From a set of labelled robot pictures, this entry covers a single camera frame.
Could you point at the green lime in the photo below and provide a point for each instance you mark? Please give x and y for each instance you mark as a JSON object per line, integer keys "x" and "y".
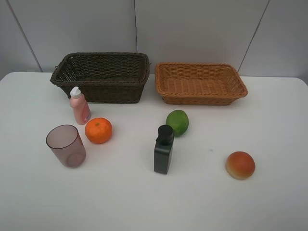
{"x": 179, "y": 121}

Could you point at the black square bottle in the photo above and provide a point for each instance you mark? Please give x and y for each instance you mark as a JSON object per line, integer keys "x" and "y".
{"x": 163, "y": 149}

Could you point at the translucent purple plastic cup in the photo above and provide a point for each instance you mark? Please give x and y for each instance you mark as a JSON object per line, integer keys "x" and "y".
{"x": 66, "y": 144}

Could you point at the red yellow peach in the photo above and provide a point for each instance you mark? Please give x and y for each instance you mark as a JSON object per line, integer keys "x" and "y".
{"x": 240, "y": 165}

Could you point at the orange wicker basket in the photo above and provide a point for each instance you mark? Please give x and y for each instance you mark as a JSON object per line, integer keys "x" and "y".
{"x": 198, "y": 84}

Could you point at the orange mandarin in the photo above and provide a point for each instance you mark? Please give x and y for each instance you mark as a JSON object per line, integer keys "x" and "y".
{"x": 98, "y": 130}

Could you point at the dark brown wicker basket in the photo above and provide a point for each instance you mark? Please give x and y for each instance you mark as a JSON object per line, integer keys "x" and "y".
{"x": 104, "y": 77}

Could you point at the pink bottle white cap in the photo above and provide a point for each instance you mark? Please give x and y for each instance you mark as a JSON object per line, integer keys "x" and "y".
{"x": 80, "y": 106}

